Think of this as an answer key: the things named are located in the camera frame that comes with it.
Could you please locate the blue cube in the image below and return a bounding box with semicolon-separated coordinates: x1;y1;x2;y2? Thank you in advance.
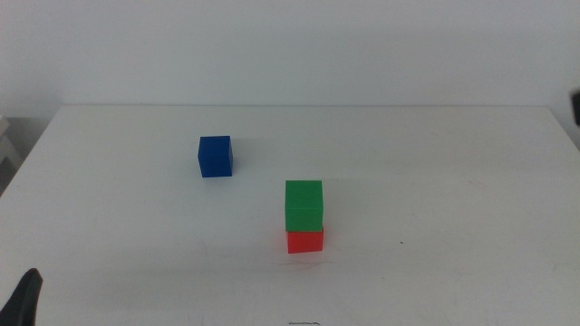
197;135;235;178

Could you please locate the red cube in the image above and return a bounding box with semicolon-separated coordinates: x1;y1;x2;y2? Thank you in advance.
285;226;325;254

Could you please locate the green cube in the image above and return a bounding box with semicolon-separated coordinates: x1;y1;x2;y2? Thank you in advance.
284;179;324;234

